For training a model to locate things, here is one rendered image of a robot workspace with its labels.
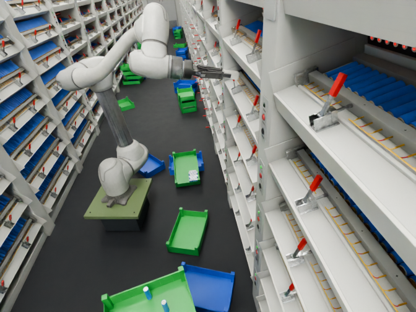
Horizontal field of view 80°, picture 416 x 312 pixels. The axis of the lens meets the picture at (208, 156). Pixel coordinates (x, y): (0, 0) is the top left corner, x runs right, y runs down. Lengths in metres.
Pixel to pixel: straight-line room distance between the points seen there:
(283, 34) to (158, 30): 0.61
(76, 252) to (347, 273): 1.66
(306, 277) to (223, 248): 0.97
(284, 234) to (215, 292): 0.80
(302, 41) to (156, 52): 0.61
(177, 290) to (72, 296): 0.80
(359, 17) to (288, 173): 0.41
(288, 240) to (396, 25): 0.59
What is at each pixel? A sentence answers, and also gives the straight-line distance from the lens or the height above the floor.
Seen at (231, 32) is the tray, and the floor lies 1.15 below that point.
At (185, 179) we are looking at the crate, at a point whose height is 0.02.
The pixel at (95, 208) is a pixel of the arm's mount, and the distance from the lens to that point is 1.78.
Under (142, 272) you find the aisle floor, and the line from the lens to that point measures 1.65.
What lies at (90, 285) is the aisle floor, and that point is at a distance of 1.73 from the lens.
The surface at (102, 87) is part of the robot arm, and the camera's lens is 1.56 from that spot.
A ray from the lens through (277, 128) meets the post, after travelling 0.66.
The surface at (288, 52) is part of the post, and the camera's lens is 0.59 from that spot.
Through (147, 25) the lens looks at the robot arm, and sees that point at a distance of 1.10.
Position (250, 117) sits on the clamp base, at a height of 0.95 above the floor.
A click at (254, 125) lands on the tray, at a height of 0.94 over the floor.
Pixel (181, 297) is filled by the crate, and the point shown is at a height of 0.40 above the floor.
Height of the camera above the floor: 1.36
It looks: 35 degrees down
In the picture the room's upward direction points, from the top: 6 degrees counter-clockwise
